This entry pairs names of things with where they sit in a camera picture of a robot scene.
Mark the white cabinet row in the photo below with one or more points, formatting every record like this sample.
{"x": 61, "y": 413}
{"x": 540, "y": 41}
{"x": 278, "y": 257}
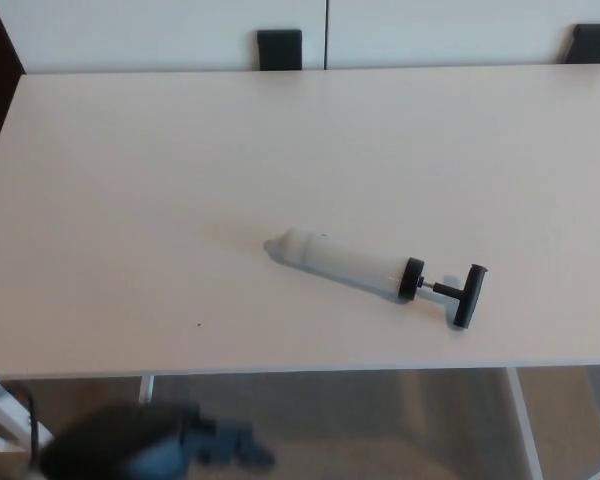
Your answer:
{"x": 130, "y": 30}

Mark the black chair back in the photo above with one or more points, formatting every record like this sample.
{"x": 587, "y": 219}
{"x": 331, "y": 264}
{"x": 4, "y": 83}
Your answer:
{"x": 587, "y": 44}

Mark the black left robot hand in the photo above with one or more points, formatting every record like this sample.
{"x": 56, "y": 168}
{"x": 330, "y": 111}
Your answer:
{"x": 130, "y": 445}

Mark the left black wall bracket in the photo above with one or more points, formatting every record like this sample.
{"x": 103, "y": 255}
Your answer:
{"x": 280, "y": 50}

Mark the white desk trestle leg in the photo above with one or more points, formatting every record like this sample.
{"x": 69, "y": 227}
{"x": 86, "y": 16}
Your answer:
{"x": 522, "y": 425}
{"x": 147, "y": 389}

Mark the white frame beam with screw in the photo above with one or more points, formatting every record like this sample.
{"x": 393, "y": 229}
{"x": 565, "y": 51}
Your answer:
{"x": 5, "y": 415}

